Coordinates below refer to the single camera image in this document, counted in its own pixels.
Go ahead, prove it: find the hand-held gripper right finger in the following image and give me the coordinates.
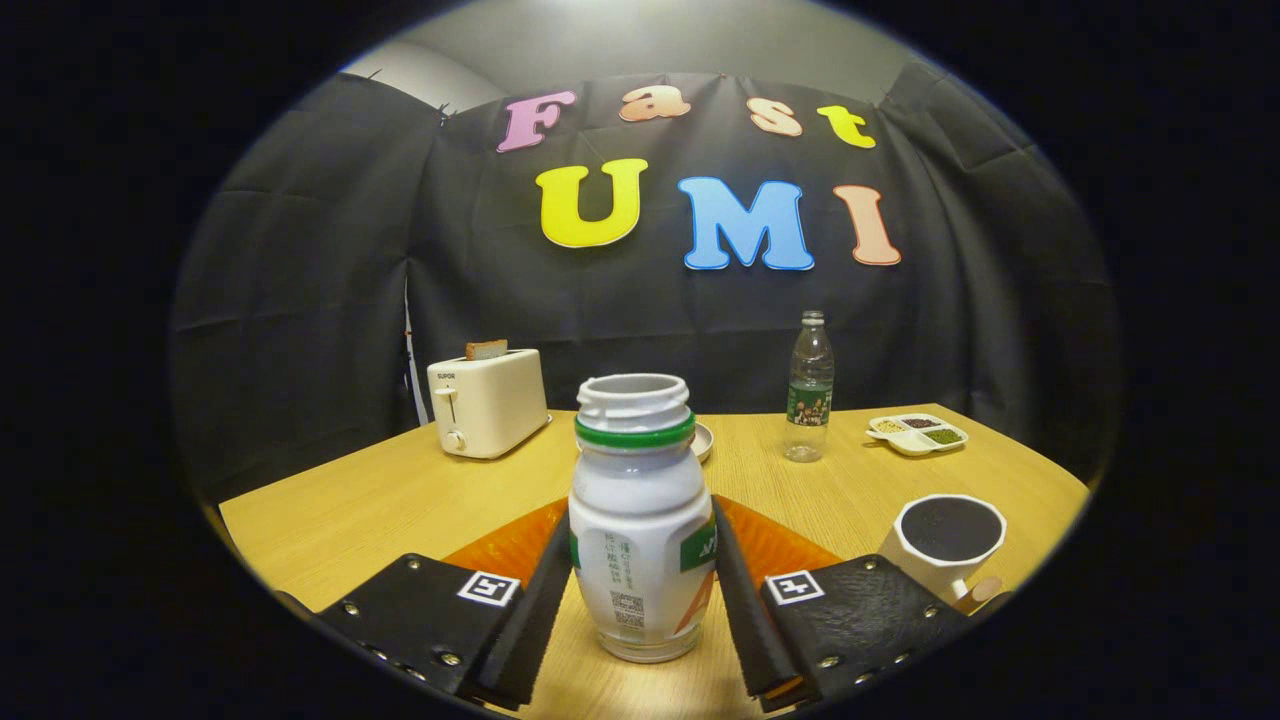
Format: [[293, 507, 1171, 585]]
[[708, 493, 971, 713]]

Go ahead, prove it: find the clear plastic water bottle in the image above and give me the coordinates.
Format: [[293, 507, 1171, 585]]
[[784, 310, 835, 463]]

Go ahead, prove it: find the black backdrop cloth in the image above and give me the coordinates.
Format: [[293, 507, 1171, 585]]
[[168, 60, 1119, 501]]

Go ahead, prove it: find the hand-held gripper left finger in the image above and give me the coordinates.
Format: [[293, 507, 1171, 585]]
[[315, 497, 573, 713]]

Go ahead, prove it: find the white divided tray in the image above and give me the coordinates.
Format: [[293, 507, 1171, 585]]
[[866, 412, 969, 458]]

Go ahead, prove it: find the white cup with cork handle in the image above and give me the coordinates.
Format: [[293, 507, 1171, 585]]
[[878, 493, 1011, 616]]

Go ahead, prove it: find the wooden table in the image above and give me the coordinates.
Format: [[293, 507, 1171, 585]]
[[218, 403, 1091, 720]]

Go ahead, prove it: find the cream toaster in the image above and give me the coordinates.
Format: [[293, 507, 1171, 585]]
[[427, 348, 553, 460]]

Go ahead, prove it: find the white juice bottle green ring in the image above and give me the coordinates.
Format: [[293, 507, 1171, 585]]
[[568, 373, 718, 664]]

